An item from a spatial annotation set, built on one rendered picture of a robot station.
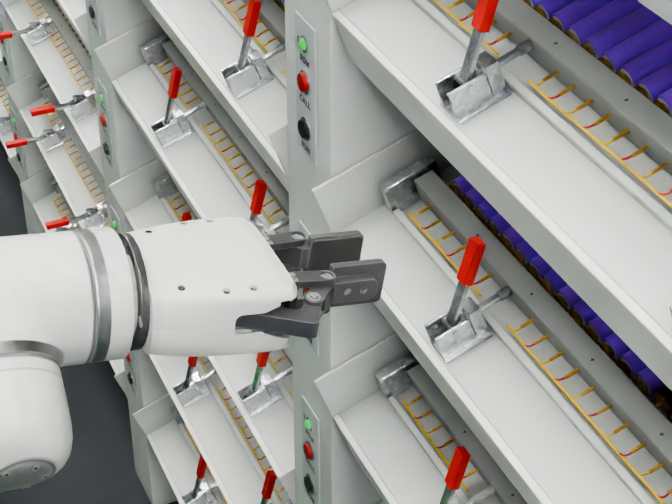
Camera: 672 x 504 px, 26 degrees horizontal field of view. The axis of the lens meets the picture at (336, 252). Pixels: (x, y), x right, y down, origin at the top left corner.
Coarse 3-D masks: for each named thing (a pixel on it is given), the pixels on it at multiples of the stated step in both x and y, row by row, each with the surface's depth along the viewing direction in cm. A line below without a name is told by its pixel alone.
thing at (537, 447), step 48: (432, 144) 119; (336, 192) 118; (384, 192) 118; (384, 240) 118; (384, 288) 114; (432, 288) 112; (480, 288) 110; (528, 336) 105; (480, 384) 103; (528, 384) 102; (576, 384) 101; (480, 432) 103; (528, 432) 99; (576, 432) 98; (624, 432) 96; (528, 480) 96; (576, 480) 95
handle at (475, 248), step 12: (480, 240) 103; (468, 252) 103; (480, 252) 102; (468, 264) 103; (468, 276) 103; (456, 288) 105; (468, 288) 104; (456, 300) 105; (456, 312) 105; (456, 324) 106
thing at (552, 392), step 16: (416, 240) 116; (432, 256) 113; (448, 272) 112; (496, 320) 107; (512, 352) 104; (528, 368) 102; (544, 384) 101; (560, 400) 99; (576, 416) 98; (592, 432) 96; (608, 464) 95; (624, 480) 93; (640, 496) 92
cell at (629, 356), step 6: (624, 354) 99; (630, 354) 98; (624, 360) 99; (630, 360) 98; (636, 360) 98; (630, 366) 98; (636, 366) 98; (642, 366) 98; (630, 372) 98; (636, 372) 98
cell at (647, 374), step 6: (642, 372) 97; (648, 372) 97; (642, 378) 97; (648, 378) 96; (654, 378) 96; (648, 384) 96; (654, 384) 96; (660, 384) 96; (648, 390) 97; (654, 390) 96; (660, 390) 97
